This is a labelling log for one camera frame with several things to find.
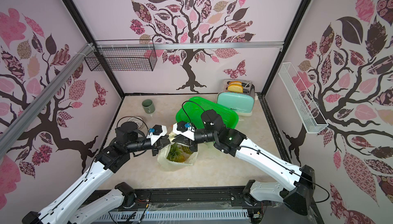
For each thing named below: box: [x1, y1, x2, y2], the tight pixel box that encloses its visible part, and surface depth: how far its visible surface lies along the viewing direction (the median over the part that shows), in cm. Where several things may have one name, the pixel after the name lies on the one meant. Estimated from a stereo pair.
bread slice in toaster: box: [227, 83, 244, 94], surface depth 100 cm
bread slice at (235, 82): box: [228, 80, 243, 85], surface depth 102 cm
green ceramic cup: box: [141, 99, 156, 115], surface depth 109 cm
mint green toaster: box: [216, 78, 256, 117], surface depth 100 cm
